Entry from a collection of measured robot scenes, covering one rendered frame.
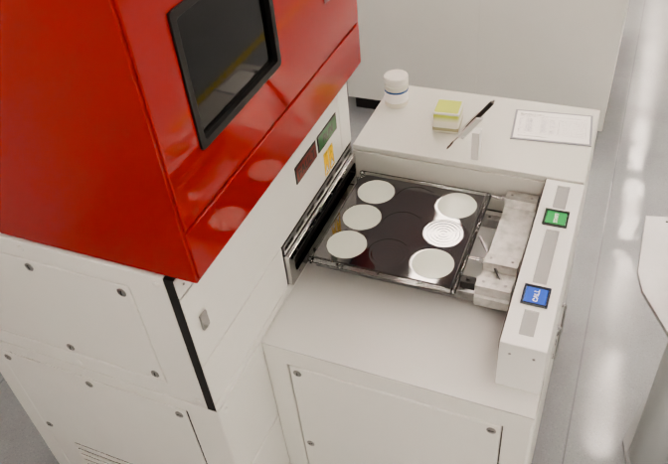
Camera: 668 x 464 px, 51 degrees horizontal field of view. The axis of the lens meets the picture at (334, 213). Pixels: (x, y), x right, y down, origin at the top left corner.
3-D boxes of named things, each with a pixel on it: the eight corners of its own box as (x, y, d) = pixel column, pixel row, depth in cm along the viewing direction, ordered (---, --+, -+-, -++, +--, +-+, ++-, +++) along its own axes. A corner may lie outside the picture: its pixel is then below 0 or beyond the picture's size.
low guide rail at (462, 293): (316, 265, 180) (315, 257, 178) (319, 260, 181) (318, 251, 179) (512, 311, 163) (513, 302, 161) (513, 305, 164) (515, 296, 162)
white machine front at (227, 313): (208, 408, 149) (162, 278, 123) (347, 183, 205) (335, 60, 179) (220, 413, 148) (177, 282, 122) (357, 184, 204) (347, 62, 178)
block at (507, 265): (482, 269, 165) (483, 260, 163) (485, 260, 168) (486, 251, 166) (516, 277, 163) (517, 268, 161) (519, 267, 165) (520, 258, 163)
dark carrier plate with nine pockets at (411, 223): (313, 257, 171) (312, 255, 171) (362, 175, 195) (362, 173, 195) (449, 288, 160) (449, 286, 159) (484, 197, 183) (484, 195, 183)
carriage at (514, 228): (472, 304, 161) (473, 296, 159) (506, 207, 186) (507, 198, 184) (507, 312, 159) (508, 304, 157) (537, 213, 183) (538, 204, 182)
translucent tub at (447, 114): (431, 132, 195) (431, 111, 191) (437, 118, 201) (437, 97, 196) (458, 135, 193) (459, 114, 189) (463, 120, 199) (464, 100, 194)
